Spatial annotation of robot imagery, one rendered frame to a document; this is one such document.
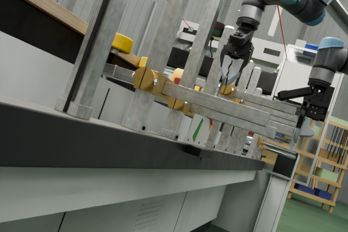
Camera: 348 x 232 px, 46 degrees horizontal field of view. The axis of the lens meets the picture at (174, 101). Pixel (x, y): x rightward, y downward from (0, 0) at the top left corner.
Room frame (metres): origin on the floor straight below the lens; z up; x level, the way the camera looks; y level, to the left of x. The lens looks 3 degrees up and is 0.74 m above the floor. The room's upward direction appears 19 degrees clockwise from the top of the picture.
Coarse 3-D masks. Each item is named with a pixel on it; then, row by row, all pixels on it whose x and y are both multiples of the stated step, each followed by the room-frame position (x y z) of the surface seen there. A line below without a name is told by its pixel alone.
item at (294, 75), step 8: (288, 64) 3.54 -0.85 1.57; (296, 64) 3.52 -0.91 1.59; (288, 72) 3.53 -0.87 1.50; (296, 72) 3.51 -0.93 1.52; (304, 72) 3.49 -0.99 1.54; (280, 80) 3.55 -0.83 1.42; (288, 80) 3.52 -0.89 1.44; (296, 80) 3.50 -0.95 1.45; (304, 80) 3.48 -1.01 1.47; (336, 80) 3.40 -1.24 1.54; (280, 88) 3.54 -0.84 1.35; (288, 88) 3.52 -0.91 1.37; (296, 88) 3.50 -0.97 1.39; (312, 88) 3.45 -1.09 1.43
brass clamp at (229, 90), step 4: (220, 84) 1.60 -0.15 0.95; (232, 84) 1.61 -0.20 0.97; (224, 88) 1.59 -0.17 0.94; (228, 88) 1.59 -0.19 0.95; (232, 88) 1.59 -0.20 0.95; (236, 88) 1.66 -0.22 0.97; (220, 92) 1.62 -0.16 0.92; (224, 92) 1.59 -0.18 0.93; (228, 92) 1.59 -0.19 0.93; (232, 92) 1.61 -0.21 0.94; (232, 96) 1.64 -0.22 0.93
